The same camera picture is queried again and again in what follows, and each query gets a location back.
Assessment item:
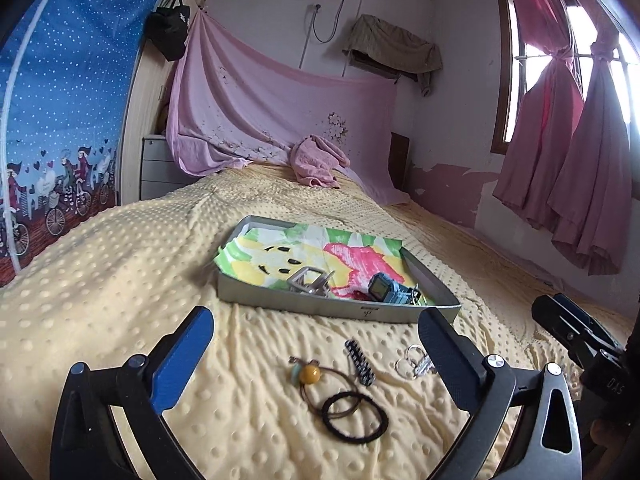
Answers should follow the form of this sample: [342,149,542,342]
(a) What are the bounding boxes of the blue printed wardrobe cover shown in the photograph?
[0,0,166,276]

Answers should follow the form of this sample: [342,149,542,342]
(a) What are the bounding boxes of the silver metal buckle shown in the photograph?
[287,267,336,301]

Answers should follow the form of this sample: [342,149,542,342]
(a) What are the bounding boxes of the air conditioner cable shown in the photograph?
[310,0,346,43]

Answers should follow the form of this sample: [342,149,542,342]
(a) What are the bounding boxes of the black and white hair clip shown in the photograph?
[345,339,376,386]

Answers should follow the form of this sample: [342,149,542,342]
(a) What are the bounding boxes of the pink hanging sheet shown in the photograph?
[165,10,408,206]

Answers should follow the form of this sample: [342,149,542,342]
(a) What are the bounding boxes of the olive cloth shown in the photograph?
[342,14,443,96]

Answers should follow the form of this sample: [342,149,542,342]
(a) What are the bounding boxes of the grey metal tray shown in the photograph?
[216,215,462,325]

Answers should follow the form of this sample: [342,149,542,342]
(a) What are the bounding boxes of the pink curtain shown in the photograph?
[492,0,586,231]
[547,25,638,277]

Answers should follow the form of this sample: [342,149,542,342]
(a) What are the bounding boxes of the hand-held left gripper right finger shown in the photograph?
[417,306,591,480]

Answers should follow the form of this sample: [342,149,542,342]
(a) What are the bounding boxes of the black bag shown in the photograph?
[145,2,193,61]

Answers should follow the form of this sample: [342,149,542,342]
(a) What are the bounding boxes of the brown headboard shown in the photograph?
[390,131,412,193]

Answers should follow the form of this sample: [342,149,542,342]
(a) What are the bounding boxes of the grey drawer cabinet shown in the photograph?
[140,135,176,203]

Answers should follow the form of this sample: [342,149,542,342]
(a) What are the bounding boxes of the silver rings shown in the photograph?
[395,344,436,380]

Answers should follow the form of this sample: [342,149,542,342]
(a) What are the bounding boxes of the blue wrist watch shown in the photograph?
[367,272,426,306]

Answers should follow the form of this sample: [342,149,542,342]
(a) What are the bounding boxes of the colourful printed cloth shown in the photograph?
[214,224,406,303]

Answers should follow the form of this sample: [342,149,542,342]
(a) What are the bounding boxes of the brown hair tie amber bead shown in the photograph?
[288,355,362,418]

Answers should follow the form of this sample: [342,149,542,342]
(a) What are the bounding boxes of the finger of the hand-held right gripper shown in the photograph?
[531,295,627,363]
[552,293,608,331]

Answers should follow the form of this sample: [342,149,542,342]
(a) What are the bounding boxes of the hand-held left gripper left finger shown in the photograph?
[50,305,216,480]

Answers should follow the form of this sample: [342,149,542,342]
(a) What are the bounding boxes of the pink towel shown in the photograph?
[291,134,352,190]

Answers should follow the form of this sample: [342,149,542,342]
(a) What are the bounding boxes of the black hair tie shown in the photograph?
[321,392,390,445]

